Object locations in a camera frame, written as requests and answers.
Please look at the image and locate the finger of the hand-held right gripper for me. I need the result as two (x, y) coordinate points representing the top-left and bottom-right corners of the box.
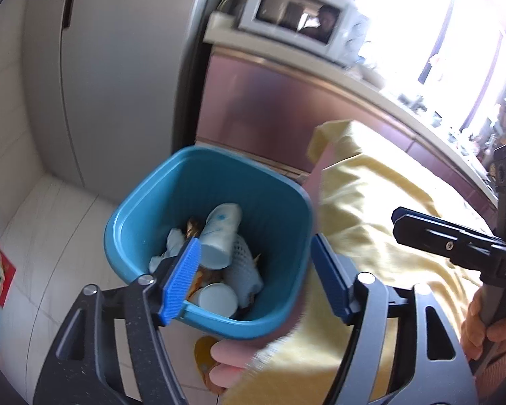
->
(391, 207), (502, 270)

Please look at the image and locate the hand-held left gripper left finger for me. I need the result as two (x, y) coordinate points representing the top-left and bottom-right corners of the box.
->
(33, 237), (202, 405)

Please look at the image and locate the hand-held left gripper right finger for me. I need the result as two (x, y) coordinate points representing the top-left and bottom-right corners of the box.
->
(310, 233), (478, 405)

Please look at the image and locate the white tissue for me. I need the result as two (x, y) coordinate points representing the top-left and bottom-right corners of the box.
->
(149, 228), (186, 273)

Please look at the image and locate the round white cup lid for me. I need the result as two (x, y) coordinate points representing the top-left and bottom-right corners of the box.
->
(197, 282), (239, 318)

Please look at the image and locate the white foam net sleeve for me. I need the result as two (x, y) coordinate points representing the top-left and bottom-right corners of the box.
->
(223, 236), (264, 304)

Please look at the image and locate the patterned paper cup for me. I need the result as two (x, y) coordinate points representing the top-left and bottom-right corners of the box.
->
(199, 203), (242, 270)

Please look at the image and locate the teal plastic bin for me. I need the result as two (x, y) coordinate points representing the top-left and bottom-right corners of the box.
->
(104, 145), (313, 342)

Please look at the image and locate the yellow checked cloth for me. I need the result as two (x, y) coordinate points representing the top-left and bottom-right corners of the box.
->
(223, 120), (496, 405)

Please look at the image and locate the kitchen counter cabinet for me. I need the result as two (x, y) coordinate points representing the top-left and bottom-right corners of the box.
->
(194, 12), (498, 203)

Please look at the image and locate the dark framed window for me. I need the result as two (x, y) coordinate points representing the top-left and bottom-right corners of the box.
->
(354, 0), (506, 136)

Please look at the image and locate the grey refrigerator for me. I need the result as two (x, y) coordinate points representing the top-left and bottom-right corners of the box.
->
(23, 0), (220, 195)

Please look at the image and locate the white microwave oven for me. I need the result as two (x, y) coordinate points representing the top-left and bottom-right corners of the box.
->
(237, 0), (365, 57)

